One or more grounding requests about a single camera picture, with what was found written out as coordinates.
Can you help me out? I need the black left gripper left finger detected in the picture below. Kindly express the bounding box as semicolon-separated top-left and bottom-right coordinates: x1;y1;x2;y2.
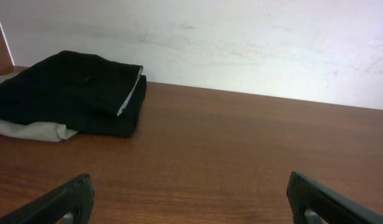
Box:
0;174;95;224

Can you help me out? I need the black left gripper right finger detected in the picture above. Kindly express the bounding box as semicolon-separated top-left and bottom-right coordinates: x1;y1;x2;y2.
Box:
287;172;383;224

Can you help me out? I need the folded beige garment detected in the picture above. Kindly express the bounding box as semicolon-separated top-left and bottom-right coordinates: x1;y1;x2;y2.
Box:
0;73;78;142

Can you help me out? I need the folded black garment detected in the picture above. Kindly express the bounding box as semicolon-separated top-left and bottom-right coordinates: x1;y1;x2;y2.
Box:
0;50;147;138

